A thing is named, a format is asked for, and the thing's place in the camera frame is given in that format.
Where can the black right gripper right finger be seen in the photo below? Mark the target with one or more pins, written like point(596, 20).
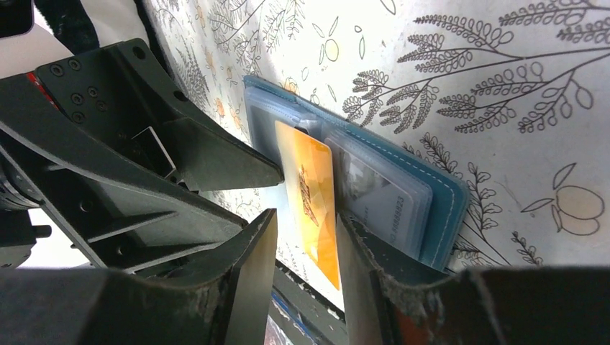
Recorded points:
point(390, 298)

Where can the orange credit card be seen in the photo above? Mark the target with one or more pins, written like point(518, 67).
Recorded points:
point(308, 171)

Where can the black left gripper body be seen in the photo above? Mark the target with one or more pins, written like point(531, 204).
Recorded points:
point(21, 171)

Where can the blue leather card holder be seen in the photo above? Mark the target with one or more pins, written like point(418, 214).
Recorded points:
point(440, 199)

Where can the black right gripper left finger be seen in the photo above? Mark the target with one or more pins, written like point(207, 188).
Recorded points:
point(222, 297)

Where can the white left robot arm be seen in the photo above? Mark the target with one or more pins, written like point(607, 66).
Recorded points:
point(25, 46)

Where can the floral table mat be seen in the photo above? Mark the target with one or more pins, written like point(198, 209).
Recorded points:
point(512, 97)

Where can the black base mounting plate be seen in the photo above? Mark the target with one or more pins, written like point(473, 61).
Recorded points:
point(298, 314)

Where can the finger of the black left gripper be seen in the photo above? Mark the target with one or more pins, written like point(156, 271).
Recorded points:
point(121, 96)
point(117, 212)

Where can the black white checkered pillow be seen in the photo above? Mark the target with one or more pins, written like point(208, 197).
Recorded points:
point(84, 26)

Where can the white card in holder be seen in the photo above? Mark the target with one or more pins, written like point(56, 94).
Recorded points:
point(377, 203)

